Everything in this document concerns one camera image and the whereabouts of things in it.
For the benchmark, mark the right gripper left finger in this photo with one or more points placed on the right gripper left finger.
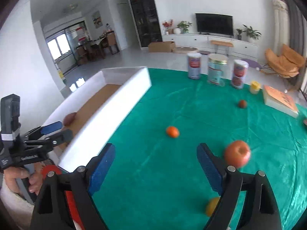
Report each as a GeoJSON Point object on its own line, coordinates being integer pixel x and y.
{"type": "Point", "coordinates": [51, 210]}

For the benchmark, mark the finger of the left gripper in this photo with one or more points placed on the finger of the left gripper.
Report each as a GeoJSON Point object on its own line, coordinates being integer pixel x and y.
{"type": "Point", "coordinates": [45, 130]}
{"type": "Point", "coordinates": [58, 136]}

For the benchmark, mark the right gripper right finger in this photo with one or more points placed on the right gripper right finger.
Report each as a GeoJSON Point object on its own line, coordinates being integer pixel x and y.
{"type": "Point", "coordinates": [260, 209]}

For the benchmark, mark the purple sweet potato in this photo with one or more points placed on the purple sweet potato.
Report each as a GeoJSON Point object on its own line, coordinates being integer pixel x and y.
{"type": "Point", "coordinates": [69, 119]}

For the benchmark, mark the yellow-green citrus fruit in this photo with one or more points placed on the yellow-green citrus fruit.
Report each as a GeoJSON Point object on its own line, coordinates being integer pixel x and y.
{"type": "Point", "coordinates": [211, 206]}

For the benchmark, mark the red apple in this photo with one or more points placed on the red apple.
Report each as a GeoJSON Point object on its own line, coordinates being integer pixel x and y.
{"type": "Point", "coordinates": [237, 154]}

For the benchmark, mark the small brown round fruit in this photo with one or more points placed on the small brown round fruit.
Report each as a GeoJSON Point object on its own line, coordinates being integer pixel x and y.
{"type": "Point", "coordinates": [242, 104]}

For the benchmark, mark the large orange tangerine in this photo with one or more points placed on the large orange tangerine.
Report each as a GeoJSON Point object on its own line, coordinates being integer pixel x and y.
{"type": "Point", "coordinates": [172, 132]}

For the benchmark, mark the person left hand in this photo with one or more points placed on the person left hand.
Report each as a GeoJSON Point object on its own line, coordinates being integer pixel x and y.
{"type": "Point", "coordinates": [35, 179]}

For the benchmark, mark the white cardboard box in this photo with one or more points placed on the white cardboard box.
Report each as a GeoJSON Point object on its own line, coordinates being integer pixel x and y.
{"type": "Point", "coordinates": [101, 105]}

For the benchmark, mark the green tablecloth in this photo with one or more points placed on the green tablecloth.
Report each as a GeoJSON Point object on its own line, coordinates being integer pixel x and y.
{"type": "Point", "coordinates": [156, 181]}

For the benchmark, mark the white-edged book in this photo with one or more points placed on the white-edged book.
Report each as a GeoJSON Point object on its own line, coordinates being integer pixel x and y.
{"type": "Point", "coordinates": [279, 101]}

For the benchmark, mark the yellow lidded small jar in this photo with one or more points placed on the yellow lidded small jar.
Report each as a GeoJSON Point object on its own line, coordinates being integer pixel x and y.
{"type": "Point", "coordinates": [255, 87]}

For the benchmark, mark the brown cardboard box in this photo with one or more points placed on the brown cardboard box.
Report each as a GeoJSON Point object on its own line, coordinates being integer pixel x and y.
{"type": "Point", "coordinates": [161, 47]}

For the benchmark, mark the right food tin can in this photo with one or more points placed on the right food tin can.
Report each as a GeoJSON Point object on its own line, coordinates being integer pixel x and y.
{"type": "Point", "coordinates": [240, 69]}

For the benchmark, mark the food tin can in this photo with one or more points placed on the food tin can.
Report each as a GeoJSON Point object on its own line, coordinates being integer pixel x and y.
{"type": "Point", "coordinates": [240, 69]}
{"type": "Point", "coordinates": [194, 65]}

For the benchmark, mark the round floor mat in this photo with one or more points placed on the round floor mat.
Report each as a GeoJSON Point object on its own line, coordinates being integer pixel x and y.
{"type": "Point", "coordinates": [185, 50]}

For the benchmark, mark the orange lounge chair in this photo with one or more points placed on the orange lounge chair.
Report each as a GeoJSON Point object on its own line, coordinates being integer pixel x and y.
{"type": "Point", "coordinates": [287, 65]}

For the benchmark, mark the black glass cabinet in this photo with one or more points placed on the black glass cabinet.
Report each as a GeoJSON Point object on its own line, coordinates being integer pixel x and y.
{"type": "Point", "coordinates": [146, 21]}

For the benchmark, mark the clear plastic jar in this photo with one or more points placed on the clear plastic jar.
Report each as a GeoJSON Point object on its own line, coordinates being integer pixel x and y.
{"type": "Point", "coordinates": [217, 64]}

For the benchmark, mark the left food tin can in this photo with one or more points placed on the left food tin can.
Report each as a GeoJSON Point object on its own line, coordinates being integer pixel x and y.
{"type": "Point", "coordinates": [194, 65]}

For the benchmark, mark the red flower pot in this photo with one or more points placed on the red flower pot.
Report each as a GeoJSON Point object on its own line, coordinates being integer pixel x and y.
{"type": "Point", "coordinates": [168, 27]}

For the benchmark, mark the white tv cabinet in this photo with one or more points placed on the white tv cabinet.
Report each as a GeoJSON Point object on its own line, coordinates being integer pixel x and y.
{"type": "Point", "coordinates": [241, 48]}

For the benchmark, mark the green plant left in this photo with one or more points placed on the green plant left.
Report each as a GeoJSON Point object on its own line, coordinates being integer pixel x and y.
{"type": "Point", "coordinates": [184, 26]}

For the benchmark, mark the green plant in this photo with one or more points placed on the green plant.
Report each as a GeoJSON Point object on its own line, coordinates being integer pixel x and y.
{"type": "Point", "coordinates": [184, 26]}
{"type": "Point", "coordinates": [252, 35]}

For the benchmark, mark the small wooden bench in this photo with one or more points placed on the small wooden bench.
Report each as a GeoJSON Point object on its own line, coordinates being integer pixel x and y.
{"type": "Point", "coordinates": [218, 43]}

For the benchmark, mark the grey curtain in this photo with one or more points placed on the grey curtain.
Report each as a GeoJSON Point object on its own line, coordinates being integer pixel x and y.
{"type": "Point", "coordinates": [296, 28]}

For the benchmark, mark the green plant right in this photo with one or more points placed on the green plant right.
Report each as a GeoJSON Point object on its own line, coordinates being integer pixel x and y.
{"type": "Point", "coordinates": [252, 35]}

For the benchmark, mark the black television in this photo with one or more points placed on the black television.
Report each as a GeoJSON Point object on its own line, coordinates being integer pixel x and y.
{"type": "Point", "coordinates": [214, 24]}

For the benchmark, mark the wall painting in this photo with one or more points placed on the wall painting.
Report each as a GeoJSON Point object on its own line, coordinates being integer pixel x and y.
{"type": "Point", "coordinates": [97, 20]}

